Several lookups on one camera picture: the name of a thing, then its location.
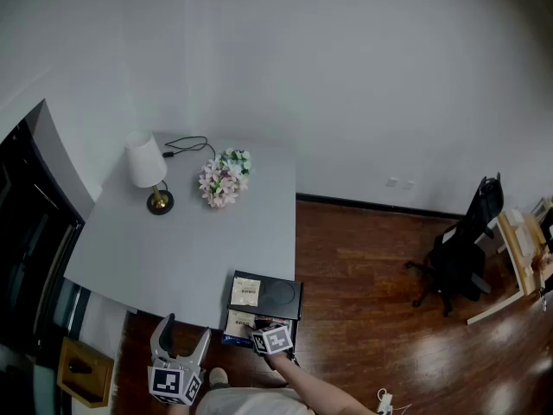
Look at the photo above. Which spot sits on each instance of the white keyboard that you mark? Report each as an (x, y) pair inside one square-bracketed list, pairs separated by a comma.
[(526, 240)]

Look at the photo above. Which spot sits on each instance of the person's grey shorts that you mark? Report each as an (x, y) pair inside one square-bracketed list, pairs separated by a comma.
[(250, 404)]

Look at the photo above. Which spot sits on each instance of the small white box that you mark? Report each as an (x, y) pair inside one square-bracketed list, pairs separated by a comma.
[(514, 216)]

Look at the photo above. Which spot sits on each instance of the pink and white flower bouquet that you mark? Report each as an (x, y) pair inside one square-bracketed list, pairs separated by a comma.
[(224, 180)]

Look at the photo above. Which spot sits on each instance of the black chair with white cushion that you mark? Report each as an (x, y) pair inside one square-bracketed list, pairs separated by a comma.
[(548, 227)]

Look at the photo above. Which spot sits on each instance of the light wooden desk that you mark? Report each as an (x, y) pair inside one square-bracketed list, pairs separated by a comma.
[(516, 270)]

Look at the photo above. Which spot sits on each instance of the dried brown flowers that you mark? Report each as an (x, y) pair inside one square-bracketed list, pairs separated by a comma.
[(541, 262)]

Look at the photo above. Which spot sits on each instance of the white power strip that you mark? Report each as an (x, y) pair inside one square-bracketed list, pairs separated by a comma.
[(384, 400)]

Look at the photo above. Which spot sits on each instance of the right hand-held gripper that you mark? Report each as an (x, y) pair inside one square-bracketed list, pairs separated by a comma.
[(274, 340)]

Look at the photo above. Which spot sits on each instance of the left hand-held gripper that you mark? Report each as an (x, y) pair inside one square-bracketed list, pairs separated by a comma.
[(166, 383)]

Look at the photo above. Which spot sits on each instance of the beige paper packet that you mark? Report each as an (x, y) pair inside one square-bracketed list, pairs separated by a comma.
[(245, 291), (237, 322)]

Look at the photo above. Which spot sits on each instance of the person's right forearm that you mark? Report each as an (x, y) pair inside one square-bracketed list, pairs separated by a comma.
[(315, 387)]

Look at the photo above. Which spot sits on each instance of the person's left shoe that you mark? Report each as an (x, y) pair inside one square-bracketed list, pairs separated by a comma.
[(219, 378)]

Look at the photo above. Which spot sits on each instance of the open wooden box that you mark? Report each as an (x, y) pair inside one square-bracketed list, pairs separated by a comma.
[(95, 383)]

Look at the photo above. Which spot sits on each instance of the black door frame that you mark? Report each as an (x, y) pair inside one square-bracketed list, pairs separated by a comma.
[(30, 231)]

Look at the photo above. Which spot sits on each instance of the black baseboard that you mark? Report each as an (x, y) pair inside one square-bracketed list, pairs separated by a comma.
[(376, 206)]

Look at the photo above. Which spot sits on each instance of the person's left forearm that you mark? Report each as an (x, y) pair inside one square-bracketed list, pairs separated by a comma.
[(178, 409)]

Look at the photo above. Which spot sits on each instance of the black drawer box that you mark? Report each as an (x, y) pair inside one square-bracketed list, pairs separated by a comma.
[(281, 294)]

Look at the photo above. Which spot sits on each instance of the black office chair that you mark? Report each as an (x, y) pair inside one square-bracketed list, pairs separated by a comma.
[(458, 262)]

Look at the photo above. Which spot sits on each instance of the grey table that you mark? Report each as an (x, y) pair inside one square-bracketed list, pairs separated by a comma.
[(181, 240)]

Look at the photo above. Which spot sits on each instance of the white shade brass table lamp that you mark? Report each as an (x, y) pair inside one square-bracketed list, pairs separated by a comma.
[(144, 162)]

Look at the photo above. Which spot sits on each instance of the white wall socket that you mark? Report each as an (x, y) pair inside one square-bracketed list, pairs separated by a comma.
[(409, 185), (392, 182)]

